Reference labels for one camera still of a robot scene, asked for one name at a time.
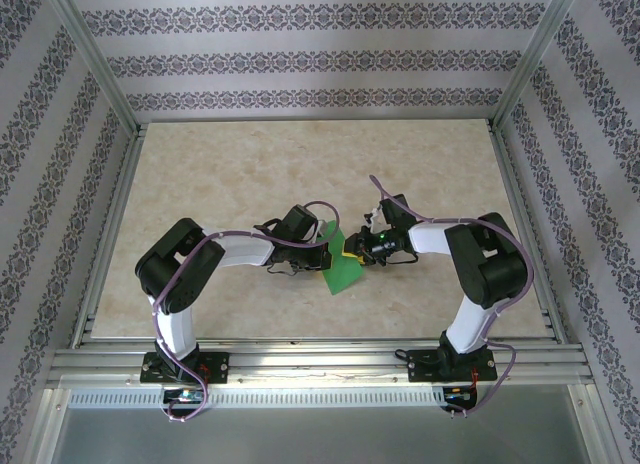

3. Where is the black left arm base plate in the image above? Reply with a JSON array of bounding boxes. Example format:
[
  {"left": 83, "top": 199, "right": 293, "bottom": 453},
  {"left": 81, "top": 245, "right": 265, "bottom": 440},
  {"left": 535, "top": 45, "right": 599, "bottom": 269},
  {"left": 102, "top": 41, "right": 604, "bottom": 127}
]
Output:
[{"left": 141, "top": 352, "right": 231, "bottom": 385}]

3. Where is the slotted grey cable duct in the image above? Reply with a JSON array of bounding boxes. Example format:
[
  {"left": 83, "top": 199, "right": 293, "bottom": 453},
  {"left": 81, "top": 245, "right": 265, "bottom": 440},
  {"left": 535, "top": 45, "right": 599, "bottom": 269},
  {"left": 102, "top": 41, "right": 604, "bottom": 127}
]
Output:
[{"left": 67, "top": 386, "right": 447, "bottom": 410}]

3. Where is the aluminium frame post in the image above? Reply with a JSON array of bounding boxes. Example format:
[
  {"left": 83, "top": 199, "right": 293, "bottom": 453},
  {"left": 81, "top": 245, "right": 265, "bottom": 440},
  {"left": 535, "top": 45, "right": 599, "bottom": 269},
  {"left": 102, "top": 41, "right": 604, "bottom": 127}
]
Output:
[
  {"left": 492, "top": 0, "right": 586, "bottom": 133},
  {"left": 43, "top": 0, "right": 141, "bottom": 135}
]

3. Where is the green paper sheet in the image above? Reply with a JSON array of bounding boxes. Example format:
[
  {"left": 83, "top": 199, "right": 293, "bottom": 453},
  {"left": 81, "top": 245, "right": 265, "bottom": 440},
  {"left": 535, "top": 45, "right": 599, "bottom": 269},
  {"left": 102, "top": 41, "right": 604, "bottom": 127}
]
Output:
[{"left": 319, "top": 218, "right": 366, "bottom": 297}]

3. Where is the aluminium side rail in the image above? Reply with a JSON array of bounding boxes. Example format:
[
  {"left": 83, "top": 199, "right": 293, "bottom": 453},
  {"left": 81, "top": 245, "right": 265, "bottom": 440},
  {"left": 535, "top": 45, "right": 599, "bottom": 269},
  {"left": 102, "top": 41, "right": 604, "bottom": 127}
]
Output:
[
  {"left": 487, "top": 121, "right": 569, "bottom": 345},
  {"left": 69, "top": 123, "right": 149, "bottom": 348}
]

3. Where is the aluminium extrusion mounting rail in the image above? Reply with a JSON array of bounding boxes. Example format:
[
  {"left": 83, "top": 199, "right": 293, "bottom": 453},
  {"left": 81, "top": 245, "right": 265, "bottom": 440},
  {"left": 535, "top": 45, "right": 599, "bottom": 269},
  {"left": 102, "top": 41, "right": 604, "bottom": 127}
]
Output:
[{"left": 47, "top": 336, "right": 596, "bottom": 389}]

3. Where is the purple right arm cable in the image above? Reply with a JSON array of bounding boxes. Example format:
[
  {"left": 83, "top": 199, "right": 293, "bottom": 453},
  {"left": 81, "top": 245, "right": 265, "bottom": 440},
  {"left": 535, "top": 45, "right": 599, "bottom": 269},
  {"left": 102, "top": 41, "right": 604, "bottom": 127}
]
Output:
[{"left": 368, "top": 174, "right": 533, "bottom": 420}]

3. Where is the grey metal panel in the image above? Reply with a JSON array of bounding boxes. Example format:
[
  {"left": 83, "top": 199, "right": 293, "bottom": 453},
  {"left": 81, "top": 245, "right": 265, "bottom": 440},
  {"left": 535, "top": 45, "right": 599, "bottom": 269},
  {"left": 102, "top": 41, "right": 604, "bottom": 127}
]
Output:
[{"left": 49, "top": 403, "right": 591, "bottom": 464}]

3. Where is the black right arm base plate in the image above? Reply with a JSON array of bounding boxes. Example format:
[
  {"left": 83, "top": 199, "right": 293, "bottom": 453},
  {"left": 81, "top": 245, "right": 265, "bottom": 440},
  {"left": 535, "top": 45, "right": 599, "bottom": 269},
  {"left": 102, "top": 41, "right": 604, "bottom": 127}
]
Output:
[{"left": 407, "top": 348, "right": 500, "bottom": 384}]

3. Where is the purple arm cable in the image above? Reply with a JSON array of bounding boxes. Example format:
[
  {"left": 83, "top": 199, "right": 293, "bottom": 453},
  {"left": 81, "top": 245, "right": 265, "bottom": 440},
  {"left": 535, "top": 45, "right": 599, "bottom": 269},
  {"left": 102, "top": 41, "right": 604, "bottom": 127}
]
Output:
[
  {"left": 368, "top": 174, "right": 533, "bottom": 420},
  {"left": 151, "top": 199, "right": 342, "bottom": 425}
]

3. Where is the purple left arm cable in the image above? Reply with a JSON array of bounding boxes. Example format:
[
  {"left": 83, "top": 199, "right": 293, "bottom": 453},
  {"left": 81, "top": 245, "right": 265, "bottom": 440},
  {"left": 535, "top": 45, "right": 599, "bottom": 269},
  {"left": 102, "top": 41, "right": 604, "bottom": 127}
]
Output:
[{"left": 151, "top": 199, "right": 342, "bottom": 425}]

